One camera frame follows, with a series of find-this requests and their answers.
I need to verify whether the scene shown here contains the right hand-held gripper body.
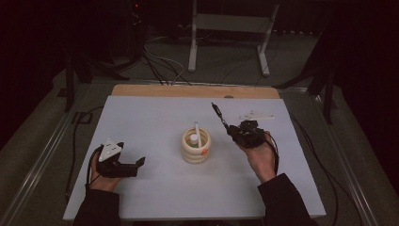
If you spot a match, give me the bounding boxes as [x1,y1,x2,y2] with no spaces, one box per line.
[233,110,276,149]

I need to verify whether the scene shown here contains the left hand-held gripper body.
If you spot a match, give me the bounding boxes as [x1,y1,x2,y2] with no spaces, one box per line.
[95,137,139,179]

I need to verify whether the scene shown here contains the black pen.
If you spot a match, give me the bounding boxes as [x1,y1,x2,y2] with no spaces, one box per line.
[211,102,230,129]

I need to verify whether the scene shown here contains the white pen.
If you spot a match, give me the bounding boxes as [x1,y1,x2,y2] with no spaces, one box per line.
[193,121,202,149]

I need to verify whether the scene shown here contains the cream ribbed pen holder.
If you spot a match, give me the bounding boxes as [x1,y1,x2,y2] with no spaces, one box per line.
[181,126,212,165]

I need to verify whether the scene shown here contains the person's left hand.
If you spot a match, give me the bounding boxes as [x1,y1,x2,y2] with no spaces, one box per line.
[90,159,121,192]

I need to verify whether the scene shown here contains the person's right hand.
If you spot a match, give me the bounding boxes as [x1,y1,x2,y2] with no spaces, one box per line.
[243,131,278,184]

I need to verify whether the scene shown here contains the wooden table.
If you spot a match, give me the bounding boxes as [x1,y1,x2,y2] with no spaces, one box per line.
[111,84,280,100]

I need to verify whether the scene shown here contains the white table mat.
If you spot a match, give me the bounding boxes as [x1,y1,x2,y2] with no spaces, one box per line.
[62,95,327,220]

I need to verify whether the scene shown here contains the black tripod stand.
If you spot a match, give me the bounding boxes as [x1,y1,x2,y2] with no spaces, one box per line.
[274,31,338,125]
[64,53,130,112]

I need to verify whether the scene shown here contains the white metal stand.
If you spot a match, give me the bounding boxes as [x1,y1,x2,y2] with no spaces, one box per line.
[187,0,280,77]

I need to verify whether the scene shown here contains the dark equipment rack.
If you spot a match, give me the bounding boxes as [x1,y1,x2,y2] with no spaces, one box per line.
[121,0,147,60]

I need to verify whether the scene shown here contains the left hand-held gripper cable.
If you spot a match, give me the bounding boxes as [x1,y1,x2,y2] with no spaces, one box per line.
[64,105,105,202]

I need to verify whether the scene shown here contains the hand-held gripper cable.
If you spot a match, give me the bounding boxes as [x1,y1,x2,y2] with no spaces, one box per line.
[64,105,105,202]
[264,114,361,226]

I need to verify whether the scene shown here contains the black floor bracket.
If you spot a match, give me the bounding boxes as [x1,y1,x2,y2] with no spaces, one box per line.
[72,111,94,125]

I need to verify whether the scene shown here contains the aluminium frame rail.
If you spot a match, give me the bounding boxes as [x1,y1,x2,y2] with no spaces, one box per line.
[0,79,95,226]
[279,86,379,226]

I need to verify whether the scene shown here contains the black floor cable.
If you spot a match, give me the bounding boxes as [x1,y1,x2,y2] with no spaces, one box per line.
[142,50,192,87]

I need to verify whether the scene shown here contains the white floor cable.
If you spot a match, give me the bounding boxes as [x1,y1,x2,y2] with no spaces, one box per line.
[144,36,186,86]

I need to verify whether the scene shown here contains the right hand-held gripper cable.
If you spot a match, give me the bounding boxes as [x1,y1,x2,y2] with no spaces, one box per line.
[264,114,361,226]

